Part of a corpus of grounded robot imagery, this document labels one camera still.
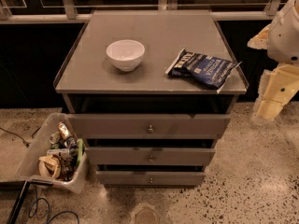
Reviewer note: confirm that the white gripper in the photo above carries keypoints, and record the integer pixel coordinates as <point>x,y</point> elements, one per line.
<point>285,39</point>

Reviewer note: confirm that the grey bottom drawer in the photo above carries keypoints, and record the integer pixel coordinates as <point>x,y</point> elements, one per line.
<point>126,178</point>

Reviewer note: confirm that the grey drawer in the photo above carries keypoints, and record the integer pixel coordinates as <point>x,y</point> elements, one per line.
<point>150,156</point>
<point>149,126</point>
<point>126,178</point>

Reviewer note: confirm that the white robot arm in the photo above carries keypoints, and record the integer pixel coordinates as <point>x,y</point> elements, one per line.
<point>280,38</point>

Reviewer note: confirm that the grey drawer cabinet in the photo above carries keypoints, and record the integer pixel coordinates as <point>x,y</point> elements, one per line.
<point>91,84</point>

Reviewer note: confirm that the grey middle drawer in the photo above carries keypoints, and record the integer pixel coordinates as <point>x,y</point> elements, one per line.
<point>150,156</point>

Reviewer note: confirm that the grey top drawer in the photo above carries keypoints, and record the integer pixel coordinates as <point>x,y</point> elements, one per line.
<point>149,126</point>

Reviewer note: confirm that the blue chip bag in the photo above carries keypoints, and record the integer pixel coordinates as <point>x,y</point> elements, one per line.
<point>209,71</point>

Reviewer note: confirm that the white ceramic bowl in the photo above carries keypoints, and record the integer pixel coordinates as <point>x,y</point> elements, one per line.
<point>126,54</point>

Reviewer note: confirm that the green bottle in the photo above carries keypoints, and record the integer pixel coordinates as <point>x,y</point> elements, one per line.
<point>81,147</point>

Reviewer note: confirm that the brown white can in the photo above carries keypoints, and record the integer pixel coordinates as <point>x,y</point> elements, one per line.
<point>65,133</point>

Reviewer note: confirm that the clear plastic bin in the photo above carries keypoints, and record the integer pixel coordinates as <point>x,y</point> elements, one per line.
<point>29,166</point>

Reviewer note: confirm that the silver can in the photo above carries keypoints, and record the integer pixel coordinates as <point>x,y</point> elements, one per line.
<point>55,138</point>

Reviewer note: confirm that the tan crumpled bag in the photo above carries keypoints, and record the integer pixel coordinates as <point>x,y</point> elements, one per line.
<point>49,166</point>

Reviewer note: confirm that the black metal bar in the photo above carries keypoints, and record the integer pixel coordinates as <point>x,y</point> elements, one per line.
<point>23,186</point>

